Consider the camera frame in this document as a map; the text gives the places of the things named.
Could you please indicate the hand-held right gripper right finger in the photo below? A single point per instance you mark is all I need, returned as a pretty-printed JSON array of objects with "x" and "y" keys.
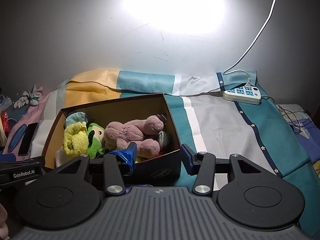
[{"x": 188, "y": 160}]

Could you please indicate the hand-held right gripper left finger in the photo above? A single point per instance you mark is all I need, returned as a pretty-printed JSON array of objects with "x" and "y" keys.
[{"x": 128, "y": 157}]

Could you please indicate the pink plush toy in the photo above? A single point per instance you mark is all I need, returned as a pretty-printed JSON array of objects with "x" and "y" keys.
[{"x": 130, "y": 132}]

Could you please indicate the grey soft item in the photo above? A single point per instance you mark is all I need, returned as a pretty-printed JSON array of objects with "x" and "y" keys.
[{"x": 165, "y": 140}]

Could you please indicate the green plush toy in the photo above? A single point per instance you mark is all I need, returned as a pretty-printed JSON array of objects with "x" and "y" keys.
[{"x": 95, "y": 150}]

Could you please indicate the white towel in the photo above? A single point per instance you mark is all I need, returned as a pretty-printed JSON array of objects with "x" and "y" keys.
[{"x": 61, "y": 158}]

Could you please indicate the brown cardboard box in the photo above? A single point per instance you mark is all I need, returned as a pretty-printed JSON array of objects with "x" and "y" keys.
[{"x": 140, "y": 107}]

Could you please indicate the yellow towel cloth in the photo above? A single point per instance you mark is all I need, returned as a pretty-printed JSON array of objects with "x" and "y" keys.
[{"x": 75, "y": 140}]

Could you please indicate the teal zipper pouch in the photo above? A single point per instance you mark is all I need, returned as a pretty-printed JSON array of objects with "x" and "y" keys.
[{"x": 76, "y": 117}]

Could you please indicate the person's left hand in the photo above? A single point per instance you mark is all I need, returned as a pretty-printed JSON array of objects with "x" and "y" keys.
[{"x": 3, "y": 220}]

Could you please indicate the black smartphone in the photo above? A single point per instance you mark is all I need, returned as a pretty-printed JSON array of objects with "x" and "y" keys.
[{"x": 27, "y": 140}]

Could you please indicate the striped teal grey bed sheet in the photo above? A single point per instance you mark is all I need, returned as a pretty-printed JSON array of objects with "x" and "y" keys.
[{"x": 220, "y": 125}]

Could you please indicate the red packet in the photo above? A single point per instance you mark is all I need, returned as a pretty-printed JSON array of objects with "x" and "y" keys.
[{"x": 4, "y": 120}]

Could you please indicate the pink floral bedding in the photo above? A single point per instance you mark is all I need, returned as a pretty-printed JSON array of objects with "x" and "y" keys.
[{"x": 37, "y": 110}]

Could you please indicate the white glove bundle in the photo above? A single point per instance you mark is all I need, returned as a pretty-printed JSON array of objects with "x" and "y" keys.
[{"x": 25, "y": 101}]

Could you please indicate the white power strip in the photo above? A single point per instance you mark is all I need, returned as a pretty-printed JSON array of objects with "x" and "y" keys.
[{"x": 252, "y": 99}]

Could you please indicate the blue printed cloth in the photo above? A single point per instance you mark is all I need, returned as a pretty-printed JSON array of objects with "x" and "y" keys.
[{"x": 307, "y": 142}]

